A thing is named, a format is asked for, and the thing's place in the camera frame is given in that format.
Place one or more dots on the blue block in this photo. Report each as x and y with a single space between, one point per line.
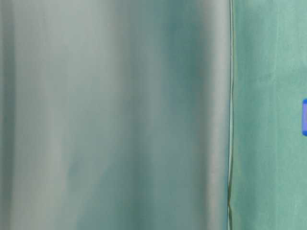
304 117

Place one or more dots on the green table cloth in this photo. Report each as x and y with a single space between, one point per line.
268 184

